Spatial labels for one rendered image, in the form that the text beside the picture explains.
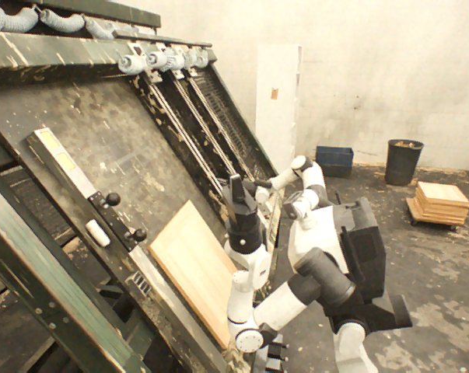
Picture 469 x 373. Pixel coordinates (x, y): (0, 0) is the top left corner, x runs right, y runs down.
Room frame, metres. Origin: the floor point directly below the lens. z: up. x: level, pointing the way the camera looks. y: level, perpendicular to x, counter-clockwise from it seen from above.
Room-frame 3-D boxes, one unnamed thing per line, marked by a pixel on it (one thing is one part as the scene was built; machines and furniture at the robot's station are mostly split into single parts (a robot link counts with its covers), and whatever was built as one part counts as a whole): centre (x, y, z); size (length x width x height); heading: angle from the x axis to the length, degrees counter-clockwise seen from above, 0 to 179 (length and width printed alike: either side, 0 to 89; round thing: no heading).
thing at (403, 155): (4.72, -2.67, 0.33); 0.52 x 0.51 x 0.65; 162
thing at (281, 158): (5.16, -0.71, 1.03); 0.61 x 0.58 x 2.05; 162
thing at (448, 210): (3.43, -2.46, 0.20); 0.61 x 0.53 x 0.40; 162
